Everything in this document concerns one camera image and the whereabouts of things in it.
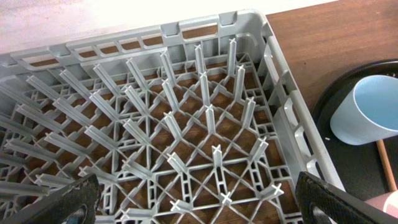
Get grey dishwasher rack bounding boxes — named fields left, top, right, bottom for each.
left=1, top=10, right=342, bottom=223

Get left wooden chopstick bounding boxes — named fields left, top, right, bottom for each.
left=376, top=139, right=397, bottom=192

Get light blue cup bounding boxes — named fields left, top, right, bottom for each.
left=330, top=75, right=397, bottom=146

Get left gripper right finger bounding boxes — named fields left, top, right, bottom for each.
left=295, top=172, right=397, bottom=224

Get round black tray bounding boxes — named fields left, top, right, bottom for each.
left=312, top=58, right=397, bottom=201

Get pink cup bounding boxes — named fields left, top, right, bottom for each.
left=365, top=191, right=398, bottom=218

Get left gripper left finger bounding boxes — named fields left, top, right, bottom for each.
left=1, top=174, right=101, bottom=224

